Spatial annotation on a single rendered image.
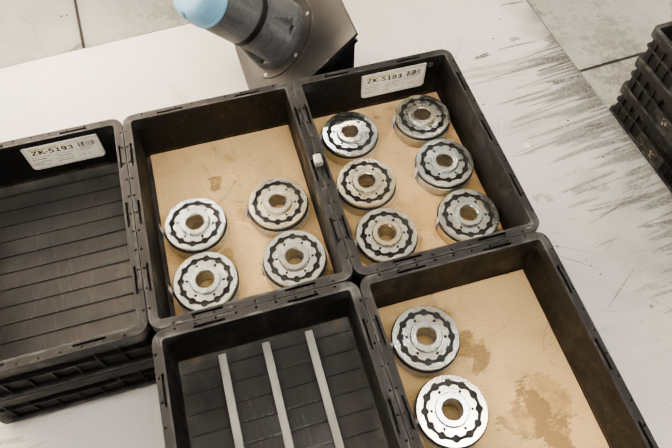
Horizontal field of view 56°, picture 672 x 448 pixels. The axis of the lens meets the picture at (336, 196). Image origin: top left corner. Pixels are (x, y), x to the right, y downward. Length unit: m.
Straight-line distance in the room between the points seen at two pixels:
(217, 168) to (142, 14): 1.67
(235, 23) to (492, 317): 0.70
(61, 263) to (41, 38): 1.76
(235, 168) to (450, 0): 0.77
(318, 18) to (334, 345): 0.65
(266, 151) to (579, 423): 0.68
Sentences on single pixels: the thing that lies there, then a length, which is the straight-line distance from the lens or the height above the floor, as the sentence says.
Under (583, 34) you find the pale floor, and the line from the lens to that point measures 2.75.
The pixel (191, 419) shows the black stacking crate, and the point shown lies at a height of 0.83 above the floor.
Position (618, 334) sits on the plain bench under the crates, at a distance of 1.24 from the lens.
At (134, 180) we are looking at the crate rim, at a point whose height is 0.93.
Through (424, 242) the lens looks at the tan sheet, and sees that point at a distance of 1.07.
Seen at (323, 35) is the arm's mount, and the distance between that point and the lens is 1.27.
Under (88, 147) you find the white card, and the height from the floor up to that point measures 0.89.
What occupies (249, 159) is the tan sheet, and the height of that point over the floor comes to 0.83.
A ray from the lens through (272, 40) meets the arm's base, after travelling 1.28.
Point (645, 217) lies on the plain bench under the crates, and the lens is 1.38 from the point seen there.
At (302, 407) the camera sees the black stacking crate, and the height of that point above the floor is 0.83.
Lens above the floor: 1.77
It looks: 58 degrees down
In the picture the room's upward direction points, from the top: straight up
